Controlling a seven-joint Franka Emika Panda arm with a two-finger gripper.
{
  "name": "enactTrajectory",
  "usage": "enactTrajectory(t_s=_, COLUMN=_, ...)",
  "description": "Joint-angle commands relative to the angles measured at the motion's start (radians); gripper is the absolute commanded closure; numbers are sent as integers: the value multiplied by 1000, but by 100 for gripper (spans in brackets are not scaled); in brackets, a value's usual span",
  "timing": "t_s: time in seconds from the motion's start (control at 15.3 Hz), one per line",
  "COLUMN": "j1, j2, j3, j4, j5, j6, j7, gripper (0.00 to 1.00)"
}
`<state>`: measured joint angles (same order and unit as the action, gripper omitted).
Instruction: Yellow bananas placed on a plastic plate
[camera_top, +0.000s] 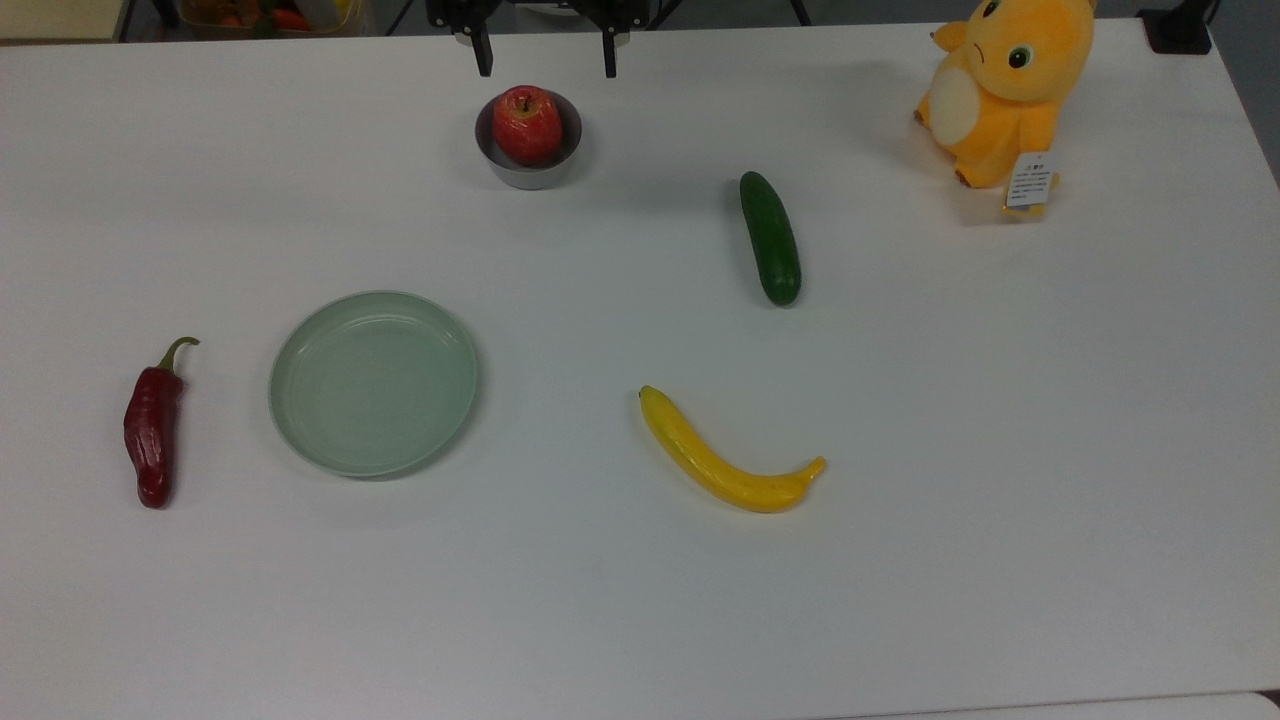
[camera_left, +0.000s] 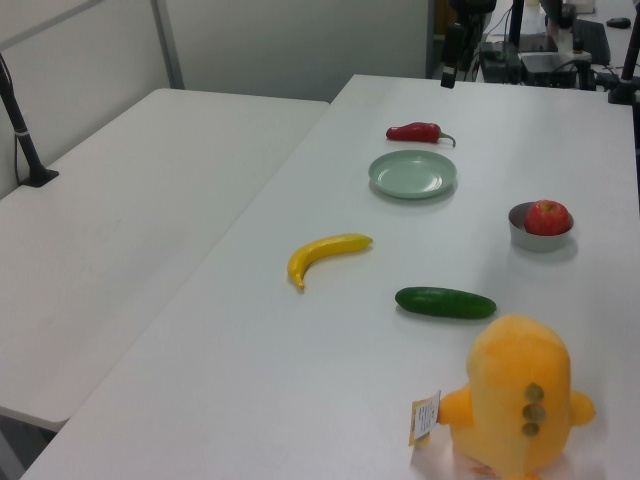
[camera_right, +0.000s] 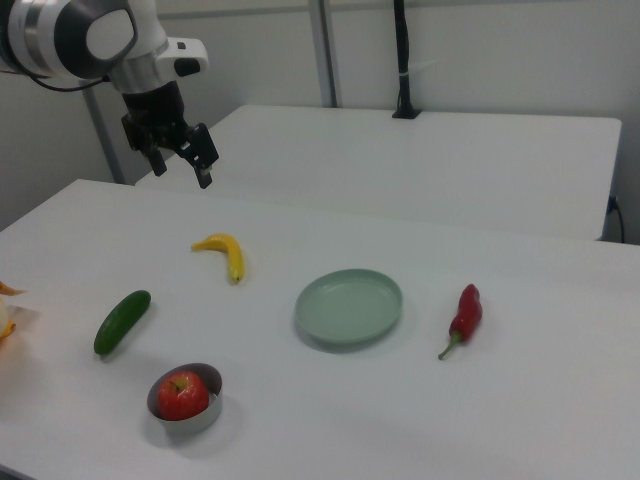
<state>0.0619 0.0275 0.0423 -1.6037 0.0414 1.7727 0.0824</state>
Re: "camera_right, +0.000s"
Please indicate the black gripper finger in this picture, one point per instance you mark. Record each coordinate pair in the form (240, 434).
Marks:
(202, 150)
(158, 162)

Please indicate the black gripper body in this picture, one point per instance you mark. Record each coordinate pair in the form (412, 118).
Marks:
(152, 115)

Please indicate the yellow banana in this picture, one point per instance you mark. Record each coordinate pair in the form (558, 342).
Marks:
(232, 252)

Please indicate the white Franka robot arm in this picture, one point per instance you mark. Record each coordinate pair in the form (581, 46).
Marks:
(65, 35)

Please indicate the pale green plastic plate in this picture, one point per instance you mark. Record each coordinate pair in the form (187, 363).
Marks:
(347, 305)

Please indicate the green cucumber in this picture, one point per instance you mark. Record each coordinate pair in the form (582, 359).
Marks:
(122, 322)

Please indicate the white side table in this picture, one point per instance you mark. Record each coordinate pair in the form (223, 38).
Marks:
(400, 165)

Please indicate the orange plush toy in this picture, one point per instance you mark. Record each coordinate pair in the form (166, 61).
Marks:
(4, 315)

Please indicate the red apple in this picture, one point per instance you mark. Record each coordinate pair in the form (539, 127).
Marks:
(182, 395)

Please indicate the small metal bowl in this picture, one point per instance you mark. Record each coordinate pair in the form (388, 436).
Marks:
(192, 425)

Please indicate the red chili pepper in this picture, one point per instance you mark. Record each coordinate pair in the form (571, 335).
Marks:
(467, 312)

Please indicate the grey aluminium partition post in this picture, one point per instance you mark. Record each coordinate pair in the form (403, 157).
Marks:
(327, 50)
(105, 140)

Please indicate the black camera stand pole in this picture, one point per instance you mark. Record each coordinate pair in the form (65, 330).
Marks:
(403, 55)

